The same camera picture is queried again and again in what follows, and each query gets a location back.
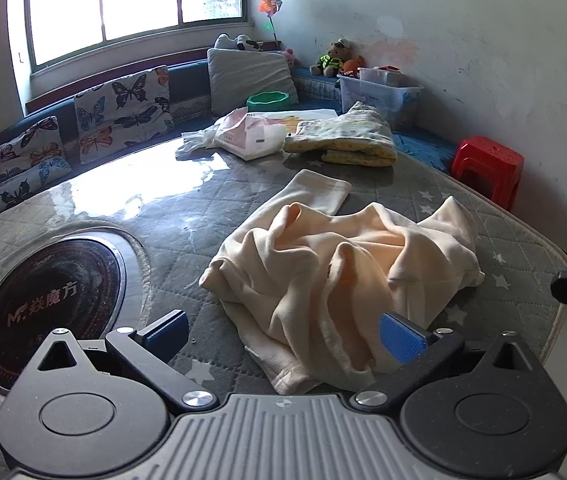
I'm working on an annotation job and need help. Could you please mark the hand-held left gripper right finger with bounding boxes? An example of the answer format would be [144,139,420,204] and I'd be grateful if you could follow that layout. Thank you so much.
[353,311,541,411]

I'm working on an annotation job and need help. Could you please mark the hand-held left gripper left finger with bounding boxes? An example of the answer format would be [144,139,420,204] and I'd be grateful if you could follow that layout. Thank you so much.
[37,309,219,411]

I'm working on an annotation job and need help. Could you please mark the cream sweater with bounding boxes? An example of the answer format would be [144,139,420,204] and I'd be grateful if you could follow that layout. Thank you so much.
[198,169,487,396]

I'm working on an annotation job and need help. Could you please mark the red plastic stool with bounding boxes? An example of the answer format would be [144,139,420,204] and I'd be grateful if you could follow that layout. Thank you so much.
[451,136,525,211]

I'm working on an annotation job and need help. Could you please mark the round black induction cooktop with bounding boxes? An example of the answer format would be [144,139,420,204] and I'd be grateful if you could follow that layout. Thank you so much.
[0,234,129,396]

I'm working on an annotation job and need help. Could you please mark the clear plastic storage box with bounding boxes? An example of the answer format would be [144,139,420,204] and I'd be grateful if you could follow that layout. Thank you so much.
[336,66,425,131]

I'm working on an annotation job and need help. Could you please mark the pink and white plastic bag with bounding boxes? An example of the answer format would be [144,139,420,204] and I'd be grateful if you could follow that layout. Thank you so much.
[213,108,289,162]

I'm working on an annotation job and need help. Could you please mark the yellow folded blanket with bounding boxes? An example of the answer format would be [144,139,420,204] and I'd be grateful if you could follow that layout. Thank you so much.
[283,101,398,167]

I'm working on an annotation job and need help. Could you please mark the small butterfly print cushion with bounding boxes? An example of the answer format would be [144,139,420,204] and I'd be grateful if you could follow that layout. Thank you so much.
[0,116,71,213]

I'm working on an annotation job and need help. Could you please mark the large butterfly print cushion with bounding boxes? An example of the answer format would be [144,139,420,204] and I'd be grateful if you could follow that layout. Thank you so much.
[73,65,174,163]

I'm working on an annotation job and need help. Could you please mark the white plastic box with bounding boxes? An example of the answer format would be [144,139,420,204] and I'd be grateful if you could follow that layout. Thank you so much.
[358,66,404,87]

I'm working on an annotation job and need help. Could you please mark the blue sofa bench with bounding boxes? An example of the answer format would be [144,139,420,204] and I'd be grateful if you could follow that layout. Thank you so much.
[0,57,467,236]

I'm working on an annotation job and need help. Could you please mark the green bowl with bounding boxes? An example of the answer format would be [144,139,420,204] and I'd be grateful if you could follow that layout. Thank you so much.
[246,91,290,111]

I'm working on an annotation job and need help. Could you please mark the orange plush toy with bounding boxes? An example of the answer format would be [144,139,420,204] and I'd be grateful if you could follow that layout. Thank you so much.
[339,55,367,75]

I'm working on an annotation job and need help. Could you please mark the grey pillow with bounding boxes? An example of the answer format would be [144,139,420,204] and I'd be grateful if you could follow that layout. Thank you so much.
[206,47,300,117]

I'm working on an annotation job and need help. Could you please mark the brown teddy bear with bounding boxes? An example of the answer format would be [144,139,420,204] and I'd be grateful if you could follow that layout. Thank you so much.
[310,38,354,77]

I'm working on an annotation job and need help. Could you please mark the black and white plush toy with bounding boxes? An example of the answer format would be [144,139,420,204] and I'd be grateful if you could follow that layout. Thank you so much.
[214,34,264,52]

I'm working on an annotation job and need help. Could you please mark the colourful pinwheel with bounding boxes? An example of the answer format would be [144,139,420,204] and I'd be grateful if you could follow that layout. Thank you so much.
[257,0,284,53]

